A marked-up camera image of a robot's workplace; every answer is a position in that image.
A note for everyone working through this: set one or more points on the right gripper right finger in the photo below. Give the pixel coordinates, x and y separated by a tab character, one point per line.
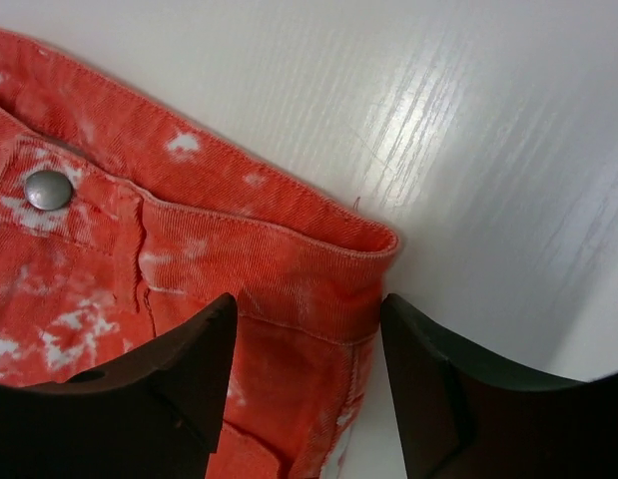
463	411

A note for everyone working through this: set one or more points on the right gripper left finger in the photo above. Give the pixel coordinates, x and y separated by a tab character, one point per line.
153	412

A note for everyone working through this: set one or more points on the red white-splattered trousers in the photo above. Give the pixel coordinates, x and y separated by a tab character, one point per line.
119	220

